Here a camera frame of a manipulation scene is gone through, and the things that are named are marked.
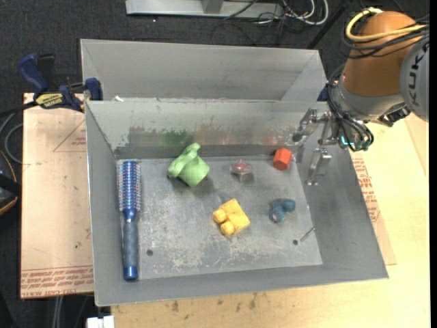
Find clear red spinning top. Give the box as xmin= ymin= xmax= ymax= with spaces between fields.
xmin=229 ymin=159 xmax=253 ymax=183

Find blue round hairbrush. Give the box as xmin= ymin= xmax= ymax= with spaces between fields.
xmin=116 ymin=159 xmax=143 ymax=282

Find green toy cup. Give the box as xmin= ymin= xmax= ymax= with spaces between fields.
xmin=167 ymin=142 xmax=210 ymax=189

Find black cylinder on white bracket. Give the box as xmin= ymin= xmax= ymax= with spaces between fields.
xmin=378 ymin=106 xmax=412 ymax=127

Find yellow toy brick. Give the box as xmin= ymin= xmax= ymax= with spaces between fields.
xmin=212 ymin=198 xmax=251 ymax=236

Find grey metal bin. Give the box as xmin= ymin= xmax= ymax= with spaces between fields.
xmin=80 ymin=38 xmax=390 ymax=308

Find blue-grey curved toy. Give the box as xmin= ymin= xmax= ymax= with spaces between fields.
xmin=268 ymin=197 xmax=297 ymax=224

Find orange-red block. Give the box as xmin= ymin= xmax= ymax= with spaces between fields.
xmin=272 ymin=148 xmax=294 ymax=172

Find brown cardboard board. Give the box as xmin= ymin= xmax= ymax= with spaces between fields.
xmin=20 ymin=92 xmax=398 ymax=300

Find small grey metal pin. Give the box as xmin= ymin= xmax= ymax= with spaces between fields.
xmin=299 ymin=227 xmax=317 ymax=243

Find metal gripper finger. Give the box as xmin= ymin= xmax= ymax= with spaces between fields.
xmin=305 ymin=147 xmax=333 ymax=187
xmin=292 ymin=108 xmax=320 ymax=143

